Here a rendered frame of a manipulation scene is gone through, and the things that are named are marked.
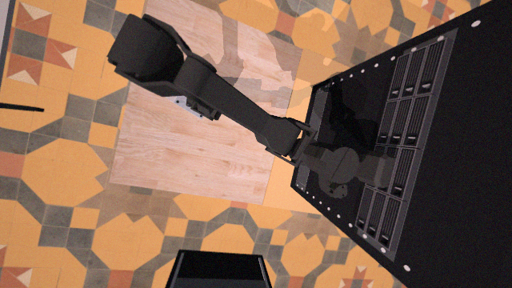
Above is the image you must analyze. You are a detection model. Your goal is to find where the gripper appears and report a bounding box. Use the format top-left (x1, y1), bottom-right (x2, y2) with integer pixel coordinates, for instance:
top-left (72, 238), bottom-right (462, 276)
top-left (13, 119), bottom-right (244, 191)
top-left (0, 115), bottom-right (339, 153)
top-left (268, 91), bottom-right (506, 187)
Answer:
top-left (354, 149), bottom-right (396, 188)

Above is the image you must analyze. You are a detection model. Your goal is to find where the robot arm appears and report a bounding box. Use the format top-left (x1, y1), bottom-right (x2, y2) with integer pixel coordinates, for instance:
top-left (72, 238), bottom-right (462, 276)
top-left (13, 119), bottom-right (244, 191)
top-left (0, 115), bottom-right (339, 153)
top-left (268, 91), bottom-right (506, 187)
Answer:
top-left (107, 14), bottom-right (359, 198)

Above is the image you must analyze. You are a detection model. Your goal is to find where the black metal rack frame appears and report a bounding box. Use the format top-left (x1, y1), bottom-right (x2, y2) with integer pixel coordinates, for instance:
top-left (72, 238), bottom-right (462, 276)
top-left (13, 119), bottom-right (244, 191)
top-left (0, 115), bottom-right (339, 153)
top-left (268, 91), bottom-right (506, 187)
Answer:
top-left (290, 0), bottom-right (512, 288)

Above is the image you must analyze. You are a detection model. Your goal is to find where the tan flat board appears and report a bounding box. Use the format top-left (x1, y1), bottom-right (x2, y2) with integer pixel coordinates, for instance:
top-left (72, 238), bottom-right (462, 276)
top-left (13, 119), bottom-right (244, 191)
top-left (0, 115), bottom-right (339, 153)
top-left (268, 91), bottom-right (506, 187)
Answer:
top-left (262, 48), bottom-right (350, 214)

